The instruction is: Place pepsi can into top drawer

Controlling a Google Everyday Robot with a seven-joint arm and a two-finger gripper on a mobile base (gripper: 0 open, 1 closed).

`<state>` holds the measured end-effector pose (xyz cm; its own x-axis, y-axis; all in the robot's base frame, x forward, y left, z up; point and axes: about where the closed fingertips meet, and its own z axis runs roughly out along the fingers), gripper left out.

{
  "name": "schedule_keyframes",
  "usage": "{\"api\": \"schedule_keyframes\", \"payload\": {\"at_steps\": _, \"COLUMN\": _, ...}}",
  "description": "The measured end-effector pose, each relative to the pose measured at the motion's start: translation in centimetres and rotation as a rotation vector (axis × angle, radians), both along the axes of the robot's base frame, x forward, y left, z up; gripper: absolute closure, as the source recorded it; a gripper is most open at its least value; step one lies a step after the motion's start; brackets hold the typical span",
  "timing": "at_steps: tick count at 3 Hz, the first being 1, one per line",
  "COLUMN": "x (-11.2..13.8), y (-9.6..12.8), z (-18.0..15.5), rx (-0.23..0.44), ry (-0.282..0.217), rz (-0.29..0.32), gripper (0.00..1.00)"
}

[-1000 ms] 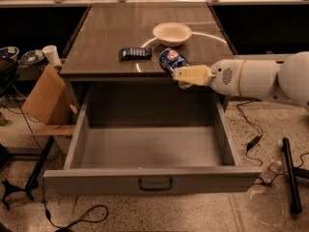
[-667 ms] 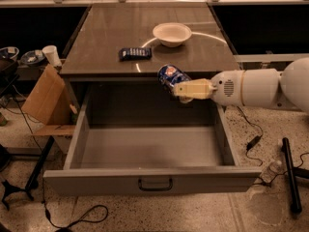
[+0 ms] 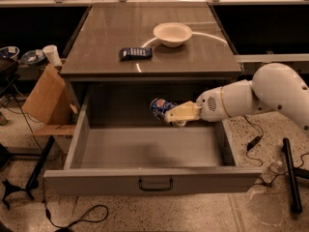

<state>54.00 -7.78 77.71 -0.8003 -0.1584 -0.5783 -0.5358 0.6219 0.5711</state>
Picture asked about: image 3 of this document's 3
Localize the black stand leg left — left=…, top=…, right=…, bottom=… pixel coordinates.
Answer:
left=0, top=135, right=56, bottom=211

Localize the white paper cup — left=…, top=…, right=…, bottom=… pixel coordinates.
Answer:
left=42, top=44, right=62, bottom=67

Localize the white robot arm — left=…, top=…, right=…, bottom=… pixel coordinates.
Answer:
left=164, top=63, right=309, bottom=133

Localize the blue bowl near cup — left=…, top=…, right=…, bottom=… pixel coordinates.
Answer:
left=21, top=49, right=45, bottom=66

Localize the black floor cable left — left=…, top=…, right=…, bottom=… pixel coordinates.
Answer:
left=13, top=94, right=109, bottom=232

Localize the grey cabinet with brown top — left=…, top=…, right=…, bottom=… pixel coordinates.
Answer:
left=61, top=2, right=241, bottom=106

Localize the blue pepsi can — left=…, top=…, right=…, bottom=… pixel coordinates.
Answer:
left=150, top=98, right=176, bottom=124

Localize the clear plastic water bottle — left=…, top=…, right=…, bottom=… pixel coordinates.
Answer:
left=262, top=160, right=283, bottom=184

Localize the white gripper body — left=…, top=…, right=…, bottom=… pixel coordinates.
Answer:
left=196, top=88, right=224, bottom=122

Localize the blue bowl far left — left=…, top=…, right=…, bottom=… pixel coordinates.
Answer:
left=0, top=46, right=19, bottom=61

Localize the brown cardboard box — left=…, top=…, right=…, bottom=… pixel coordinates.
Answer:
left=22, top=64, right=78, bottom=136

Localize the dark blue snack packet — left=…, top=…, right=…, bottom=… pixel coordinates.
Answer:
left=119, top=47, right=153, bottom=61

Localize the black stand leg right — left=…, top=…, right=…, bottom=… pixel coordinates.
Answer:
left=282, top=138, right=309, bottom=214

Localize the black stand leg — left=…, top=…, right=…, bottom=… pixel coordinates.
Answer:
left=282, top=138, right=309, bottom=214
left=0, top=135, right=56, bottom=211

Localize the open grey top drawer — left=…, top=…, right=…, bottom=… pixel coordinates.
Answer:
left=44, top=83, right=261, bottom=195

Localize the white paper bowl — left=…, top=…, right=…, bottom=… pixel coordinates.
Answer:
left=154, top=22, right=193, bottom=47

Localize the black power cable right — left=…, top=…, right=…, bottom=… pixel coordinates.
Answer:
left=242, top=114, right=309, bottom=187

